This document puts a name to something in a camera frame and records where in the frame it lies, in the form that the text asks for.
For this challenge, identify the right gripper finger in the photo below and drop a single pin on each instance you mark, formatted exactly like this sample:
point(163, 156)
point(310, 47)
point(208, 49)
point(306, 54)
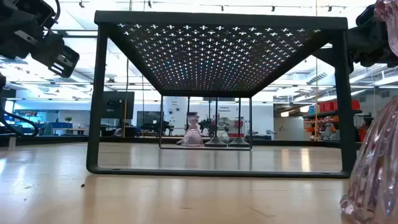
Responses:
point(326, 55)

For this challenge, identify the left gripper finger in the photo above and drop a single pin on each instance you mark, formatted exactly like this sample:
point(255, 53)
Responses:
point(63, 62)

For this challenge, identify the pink ribbed glass candle holder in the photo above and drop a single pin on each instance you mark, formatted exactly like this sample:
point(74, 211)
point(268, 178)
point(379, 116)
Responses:
point(379, 161)
point(192, 137)

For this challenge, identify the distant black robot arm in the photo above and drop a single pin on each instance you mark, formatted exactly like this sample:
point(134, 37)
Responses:
point(155, 127)

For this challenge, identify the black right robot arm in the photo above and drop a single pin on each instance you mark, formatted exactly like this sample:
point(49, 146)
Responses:
point(367, 15)

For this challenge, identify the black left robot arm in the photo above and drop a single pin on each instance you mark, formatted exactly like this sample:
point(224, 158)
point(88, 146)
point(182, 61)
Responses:
point(21, 28)

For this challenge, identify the storage rack with red bins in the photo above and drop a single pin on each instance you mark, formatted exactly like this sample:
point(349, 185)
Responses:
point(323, 107)

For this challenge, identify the small distant potted plant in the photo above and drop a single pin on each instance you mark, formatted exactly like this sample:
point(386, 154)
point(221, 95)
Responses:
point(68, 119)

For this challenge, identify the distant red storage bins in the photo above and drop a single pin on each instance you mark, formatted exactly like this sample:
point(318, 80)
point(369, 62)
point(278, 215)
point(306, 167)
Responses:
point(242, 123)

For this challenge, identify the black perforated metal shelf riser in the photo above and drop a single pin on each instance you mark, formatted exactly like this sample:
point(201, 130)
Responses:
point(217, 18)

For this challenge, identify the white display panel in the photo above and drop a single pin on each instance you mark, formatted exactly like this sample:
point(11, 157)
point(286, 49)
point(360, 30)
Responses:
point(174, 109)

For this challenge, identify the black wall monitor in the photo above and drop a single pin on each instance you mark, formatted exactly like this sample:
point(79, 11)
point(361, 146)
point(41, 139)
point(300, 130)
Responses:
point(119, 104)

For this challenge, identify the black aluminium table frame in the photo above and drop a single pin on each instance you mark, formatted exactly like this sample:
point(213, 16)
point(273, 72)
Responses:
point(46, 140)

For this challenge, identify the white post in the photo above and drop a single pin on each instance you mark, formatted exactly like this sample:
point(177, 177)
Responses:
point(12, 143)

